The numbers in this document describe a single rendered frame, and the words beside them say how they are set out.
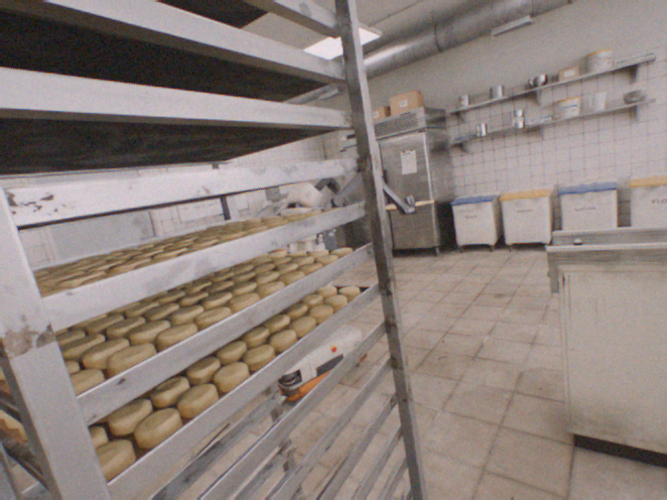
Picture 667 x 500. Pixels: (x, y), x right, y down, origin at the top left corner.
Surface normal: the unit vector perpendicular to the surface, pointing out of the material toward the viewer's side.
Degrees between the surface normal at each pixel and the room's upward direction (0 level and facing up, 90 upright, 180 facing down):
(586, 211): 92
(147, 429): 0
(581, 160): 90
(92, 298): 90
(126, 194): 90
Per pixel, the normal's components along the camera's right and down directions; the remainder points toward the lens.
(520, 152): -0.60, 0.26
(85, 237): 0.78, -0.01
